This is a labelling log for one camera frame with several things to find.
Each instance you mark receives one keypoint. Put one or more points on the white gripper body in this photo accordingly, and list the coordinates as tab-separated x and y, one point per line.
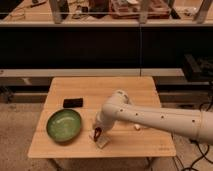
104	122

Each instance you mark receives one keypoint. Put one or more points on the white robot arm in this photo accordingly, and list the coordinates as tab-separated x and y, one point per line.
193	124

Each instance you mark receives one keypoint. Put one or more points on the white sponge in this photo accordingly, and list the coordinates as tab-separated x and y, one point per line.
101	142

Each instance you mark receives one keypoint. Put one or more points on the wooden table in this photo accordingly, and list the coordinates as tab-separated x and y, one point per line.
125	141

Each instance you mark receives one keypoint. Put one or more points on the black rectangular block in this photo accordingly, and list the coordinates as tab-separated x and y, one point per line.
73	103

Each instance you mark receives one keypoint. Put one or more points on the green bowl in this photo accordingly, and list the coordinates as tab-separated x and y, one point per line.
64	125

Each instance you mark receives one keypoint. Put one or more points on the long workbench shelf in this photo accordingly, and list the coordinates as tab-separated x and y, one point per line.
106	13

